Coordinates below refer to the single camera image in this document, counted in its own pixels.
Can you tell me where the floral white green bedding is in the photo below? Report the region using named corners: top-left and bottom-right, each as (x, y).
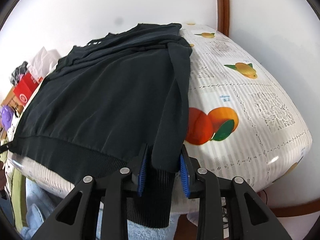
top-left (0, 129), bottom-right (28, 230)

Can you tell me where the black sweatshirt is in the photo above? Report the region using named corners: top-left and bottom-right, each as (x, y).
top-left (9, 23), bottom-right (192, 228)

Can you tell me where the red paper shopping bag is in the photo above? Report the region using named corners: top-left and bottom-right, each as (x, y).
top-left (13, 73), bottom-right (39, 106)

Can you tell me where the brown wooden door frame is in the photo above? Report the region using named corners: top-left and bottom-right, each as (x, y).
top-left (217, 0), bottom-right (230, 36)

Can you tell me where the fruit print tablecloth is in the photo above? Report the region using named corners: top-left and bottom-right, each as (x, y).
top-left (7, 23), bottom-right (313, 214)

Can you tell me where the grey plaid garment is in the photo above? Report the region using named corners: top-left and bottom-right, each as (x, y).
top-left (10, 61), bottom-right (28, 87)

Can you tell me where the white plastic shopping bag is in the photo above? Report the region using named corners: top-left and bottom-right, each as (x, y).
top-left (27, 47), bottom-right (60, 83)

